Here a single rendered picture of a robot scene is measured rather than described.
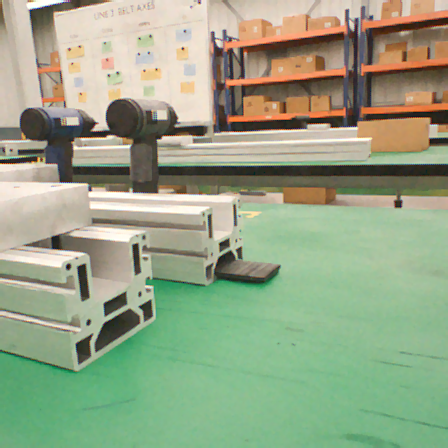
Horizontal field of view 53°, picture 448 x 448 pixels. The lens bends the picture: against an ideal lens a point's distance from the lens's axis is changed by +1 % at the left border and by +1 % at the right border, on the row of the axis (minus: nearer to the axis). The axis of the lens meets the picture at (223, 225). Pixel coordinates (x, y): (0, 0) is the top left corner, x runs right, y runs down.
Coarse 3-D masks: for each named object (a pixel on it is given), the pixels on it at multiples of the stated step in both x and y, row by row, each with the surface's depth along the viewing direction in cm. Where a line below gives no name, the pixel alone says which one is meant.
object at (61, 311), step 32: (0, 256) 35; (32, 256) 34; (64, 256) 33; (96, 256) 40; (128, 256) 38; (0, 288) 35; (32, 288) 34; (64, 288) 34; (96, 288) 38; (128, 288) 38; (0, 320) 36; (32, 320) 36; (64, 320) 33; (96, 320) 35; (128, 320) 41; (32, 352) 35; (64, 352) 33; (96, 352) 35
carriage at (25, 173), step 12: (0, 168) 68; (12, 168) 67; (24, 168) 66; (36, 168) 67; (48, 168) 69; (0, 180) 62; (12, 180) 64; (24, 180) 66; (36, 180) 68; (48, 180) 70
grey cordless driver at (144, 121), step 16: (112, 112) 67; (128, 112) 66; (144, 112) 67; (160, 112) 72; (112, 128) 67; (128, 128) 66; (144, 128) 68; (160, 128) 73; (144, 144) 71; (144, 160) 71; (144, 176) 71; (144, 192) 71; (160, 192) 75; (176, 192) 78
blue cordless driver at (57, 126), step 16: (32, 112) 79; (48, 112) 80; (64, 112) 84; (80, 112) 89; (32, 128) 79; (48, 128) 80; (64, 128) 83; (80, 128) 88; (48, 144) 84; (64, 144) 85; (48, 160) 83; (64, 160) 85; (64, 176) 85
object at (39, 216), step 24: (0, 192) 40; (24, 192) 39; (48, 192) 39; (72, 192) 41; (0, 216) 35; (24, 216) 37; (48, 216) 39; (72, 216) 41; (0, 240) 35; (24, 240) 37; (48, 240) 41
